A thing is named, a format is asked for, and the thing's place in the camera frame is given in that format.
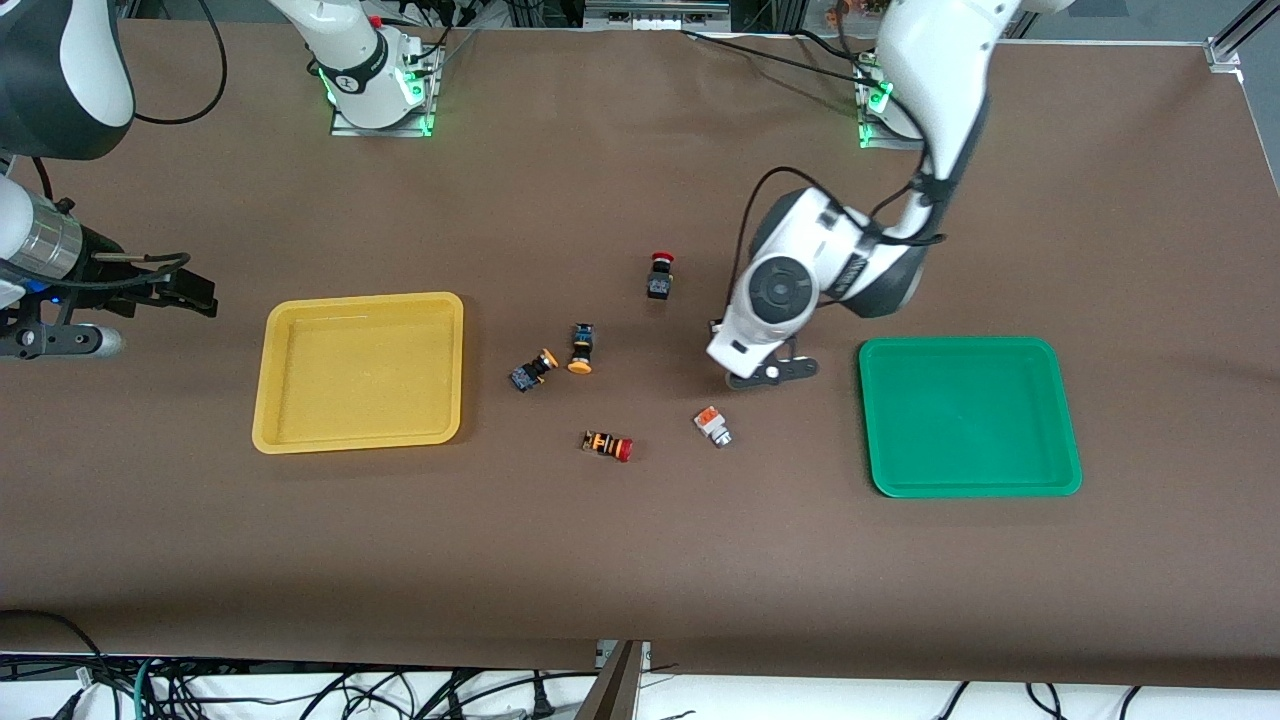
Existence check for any yellow button dark base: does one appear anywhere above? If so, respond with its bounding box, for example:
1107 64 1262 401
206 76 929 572
510 347 559 394

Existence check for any aluminium profile post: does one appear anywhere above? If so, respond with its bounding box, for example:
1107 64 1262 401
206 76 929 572
575 640 653 720

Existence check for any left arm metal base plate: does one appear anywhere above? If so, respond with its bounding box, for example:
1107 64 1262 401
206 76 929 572
856 55 926 151

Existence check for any brown table mat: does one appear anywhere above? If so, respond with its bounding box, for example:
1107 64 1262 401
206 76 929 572
0 20 1280 691

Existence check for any grey power strip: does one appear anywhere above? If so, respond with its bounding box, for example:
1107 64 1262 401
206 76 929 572
584 0 732 31

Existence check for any aluminium frame bracket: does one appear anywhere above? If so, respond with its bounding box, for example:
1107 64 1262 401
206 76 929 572
1205 0 1280 73

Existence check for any green plastic tray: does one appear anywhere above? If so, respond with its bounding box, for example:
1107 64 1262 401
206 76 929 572
858 337 1084 499

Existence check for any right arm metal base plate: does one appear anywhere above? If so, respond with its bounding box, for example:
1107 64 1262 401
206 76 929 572
330 40 441 138

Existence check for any yellow plastic tray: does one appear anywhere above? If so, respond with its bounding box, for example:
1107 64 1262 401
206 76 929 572
251 292 465 455

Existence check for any teal floor cable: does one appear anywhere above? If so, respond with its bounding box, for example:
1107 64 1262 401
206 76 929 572
128 657 159 720

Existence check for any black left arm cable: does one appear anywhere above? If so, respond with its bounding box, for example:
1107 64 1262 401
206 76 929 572
722 165 949 313

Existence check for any black cable on table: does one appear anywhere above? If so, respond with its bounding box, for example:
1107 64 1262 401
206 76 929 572
680 28 881 79

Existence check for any black looped floor cable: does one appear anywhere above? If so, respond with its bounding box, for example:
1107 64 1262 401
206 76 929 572
0 608 109 696

